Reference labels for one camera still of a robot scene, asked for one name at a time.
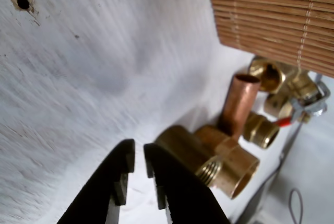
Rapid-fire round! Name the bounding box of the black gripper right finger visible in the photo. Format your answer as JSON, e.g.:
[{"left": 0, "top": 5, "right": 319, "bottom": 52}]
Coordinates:
[{"left": 143, "top": 142, "right": 231, "bottom": 224}]

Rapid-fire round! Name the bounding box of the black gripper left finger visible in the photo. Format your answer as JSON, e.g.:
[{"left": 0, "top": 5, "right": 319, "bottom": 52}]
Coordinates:
[{"left": 56, "top": 139, "right": 136, "bottom": 224}]

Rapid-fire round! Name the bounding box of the brass ball valve red handle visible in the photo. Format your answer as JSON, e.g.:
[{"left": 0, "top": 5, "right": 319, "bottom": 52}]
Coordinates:
[{"left": 247, "top": 56, "right": 329, "bottom": 128}]

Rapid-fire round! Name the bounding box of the bamboo slat box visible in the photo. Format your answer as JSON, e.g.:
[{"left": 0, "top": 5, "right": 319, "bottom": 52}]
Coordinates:
[{"left": 205, "top": 0, "right": 334, "bottom": 78}]

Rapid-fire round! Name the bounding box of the dark brass sleeve fitting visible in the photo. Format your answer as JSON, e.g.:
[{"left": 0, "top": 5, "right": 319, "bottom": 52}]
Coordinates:
[{"left": 155, "top": 124, "right": 224, "bottom": 188}]

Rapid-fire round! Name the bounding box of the brass hex threaded adapter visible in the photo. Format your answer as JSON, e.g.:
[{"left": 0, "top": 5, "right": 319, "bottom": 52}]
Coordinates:
[{"left": 195, "top": 125, "right": 261, "bottom": 201}]

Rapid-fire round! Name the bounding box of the brass hex nipple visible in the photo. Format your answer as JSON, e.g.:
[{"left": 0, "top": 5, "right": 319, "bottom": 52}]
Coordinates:
[{"left": 242, "top": 111, "right": 281, "bottom": 149}]

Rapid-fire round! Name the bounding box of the white painted plywood board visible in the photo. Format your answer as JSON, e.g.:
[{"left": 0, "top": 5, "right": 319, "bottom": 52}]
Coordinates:
[{"left": 0, "top": 0, "right": 288, "bottom": 224}]

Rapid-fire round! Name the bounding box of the copper pipe piece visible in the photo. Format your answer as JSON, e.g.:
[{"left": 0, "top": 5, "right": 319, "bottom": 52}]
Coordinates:
[{"left": 217, "top": 73, "right": 262, "bottom": 143}]

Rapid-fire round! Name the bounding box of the thin grey cable loop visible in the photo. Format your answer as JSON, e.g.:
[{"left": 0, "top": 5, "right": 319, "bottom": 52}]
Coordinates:
[{"left": 288, "top": 188, "right": 304, "bottom": 224}]

